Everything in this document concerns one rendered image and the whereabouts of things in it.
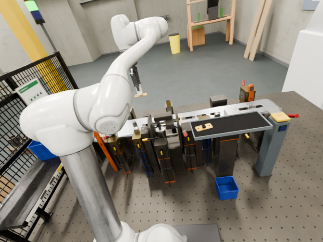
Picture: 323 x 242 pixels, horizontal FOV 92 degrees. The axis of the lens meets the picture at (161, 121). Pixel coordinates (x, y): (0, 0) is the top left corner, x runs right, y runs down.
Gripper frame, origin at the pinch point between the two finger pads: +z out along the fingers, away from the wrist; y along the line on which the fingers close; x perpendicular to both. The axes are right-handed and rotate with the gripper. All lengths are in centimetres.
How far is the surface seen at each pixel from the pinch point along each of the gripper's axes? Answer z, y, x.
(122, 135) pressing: 29.3, -8.9, 19.8
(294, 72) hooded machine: 74, 141, -202
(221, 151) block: 29, -35, -44
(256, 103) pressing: 30, 8, -82
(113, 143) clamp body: 25.6, -20.9, 21.7
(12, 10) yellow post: -59, 39, 83
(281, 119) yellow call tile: 14, -32, -73
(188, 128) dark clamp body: 21.4, -20.9, -28.1
